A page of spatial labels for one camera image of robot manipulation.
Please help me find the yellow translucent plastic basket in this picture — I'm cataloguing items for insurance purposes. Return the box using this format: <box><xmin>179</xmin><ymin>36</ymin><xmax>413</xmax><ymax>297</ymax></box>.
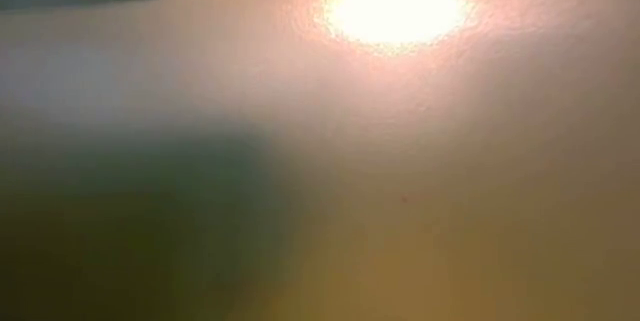
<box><xmin>0</xmin><ymin>0</ymin><xmax>640</xmax><ymax>321</ymax></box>

